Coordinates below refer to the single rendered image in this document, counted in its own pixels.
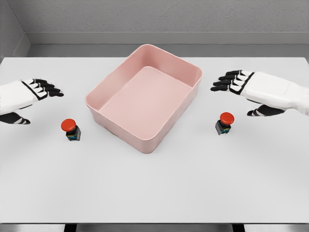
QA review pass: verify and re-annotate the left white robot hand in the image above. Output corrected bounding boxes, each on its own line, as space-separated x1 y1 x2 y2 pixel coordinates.
0 78 65 126

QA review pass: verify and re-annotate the pink rectangular basket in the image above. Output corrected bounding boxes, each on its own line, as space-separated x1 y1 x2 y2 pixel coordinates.
84 43 203 154

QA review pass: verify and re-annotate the red-button industrial switch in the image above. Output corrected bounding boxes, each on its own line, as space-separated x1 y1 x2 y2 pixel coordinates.
60 118 82 142
215 112 235 136

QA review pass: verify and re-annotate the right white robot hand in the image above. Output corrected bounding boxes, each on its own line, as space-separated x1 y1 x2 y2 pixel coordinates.
210 70 296 117

